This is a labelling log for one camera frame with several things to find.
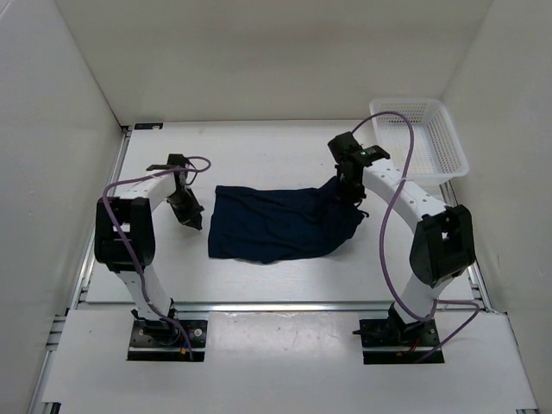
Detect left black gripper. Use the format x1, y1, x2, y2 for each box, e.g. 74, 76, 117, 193
166, 187, 204, 229

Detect navy blue shorts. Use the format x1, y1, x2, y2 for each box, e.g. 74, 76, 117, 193
208, 178, 368, 265

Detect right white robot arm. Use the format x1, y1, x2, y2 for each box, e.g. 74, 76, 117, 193
328, 132, 475, 345

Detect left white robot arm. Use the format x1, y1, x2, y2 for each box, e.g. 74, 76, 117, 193
94, 154, 211, 345

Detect white plastic mesh basket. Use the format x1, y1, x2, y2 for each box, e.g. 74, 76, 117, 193
369, 97, 469, 187

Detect black label strip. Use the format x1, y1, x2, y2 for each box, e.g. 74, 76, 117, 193
134, 122, 164, 130

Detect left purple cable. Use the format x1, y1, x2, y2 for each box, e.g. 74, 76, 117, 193
103, 155, 212, 359

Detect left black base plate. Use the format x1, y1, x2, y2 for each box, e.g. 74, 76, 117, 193
127, 319, 208, 362

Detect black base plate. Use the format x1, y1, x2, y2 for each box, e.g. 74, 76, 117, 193
352, 319, 444, 366
127, 319, 208, 362

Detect aluminium front rail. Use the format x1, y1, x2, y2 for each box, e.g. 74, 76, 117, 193
76, 301, 474, 313

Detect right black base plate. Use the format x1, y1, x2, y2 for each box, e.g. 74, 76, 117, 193
352, 319, 444, 366

